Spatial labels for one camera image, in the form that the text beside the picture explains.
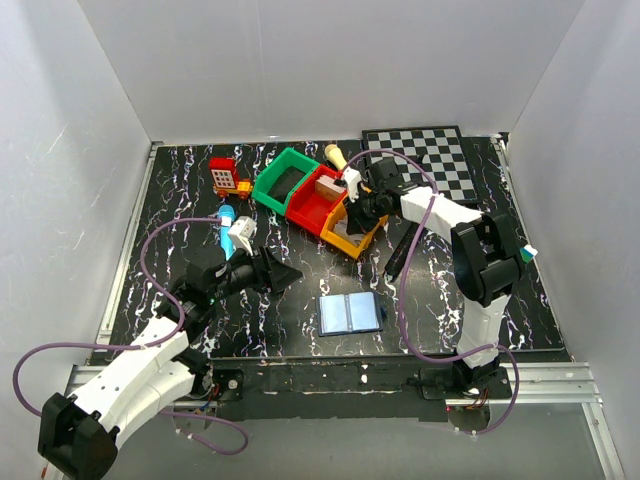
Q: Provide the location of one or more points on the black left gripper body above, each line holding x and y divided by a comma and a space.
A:
267, 270

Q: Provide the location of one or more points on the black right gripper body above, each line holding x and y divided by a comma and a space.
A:
361, 209

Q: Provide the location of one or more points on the navy blue card holder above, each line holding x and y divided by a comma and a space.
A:
346, 314

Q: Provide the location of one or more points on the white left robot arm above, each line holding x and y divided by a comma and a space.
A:
82, 433

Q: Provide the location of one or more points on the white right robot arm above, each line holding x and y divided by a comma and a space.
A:
486, 256

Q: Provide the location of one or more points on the white cards stack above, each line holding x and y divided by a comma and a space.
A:
340, 229

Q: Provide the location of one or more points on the yellow plastic bin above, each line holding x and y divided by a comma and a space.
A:
338, 212

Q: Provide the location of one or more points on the red plastic bin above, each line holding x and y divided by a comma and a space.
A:
306, 208

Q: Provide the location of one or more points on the black silver microphone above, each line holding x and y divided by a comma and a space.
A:
397, 260

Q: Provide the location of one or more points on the cream toy microphone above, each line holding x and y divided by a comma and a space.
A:
335, 156

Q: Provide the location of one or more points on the blue toy microphone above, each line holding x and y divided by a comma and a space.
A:
227, 215

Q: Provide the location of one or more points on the black white chessboard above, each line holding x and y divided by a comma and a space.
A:
439, 152

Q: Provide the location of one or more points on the green plastic bin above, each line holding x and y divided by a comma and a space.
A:
265, 179

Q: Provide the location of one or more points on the red yellow toy train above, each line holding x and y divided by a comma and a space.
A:
226, 180

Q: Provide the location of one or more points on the green lego brick stack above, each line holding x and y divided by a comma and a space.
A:
528, 253

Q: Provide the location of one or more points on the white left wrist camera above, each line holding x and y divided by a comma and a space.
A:
241, 233

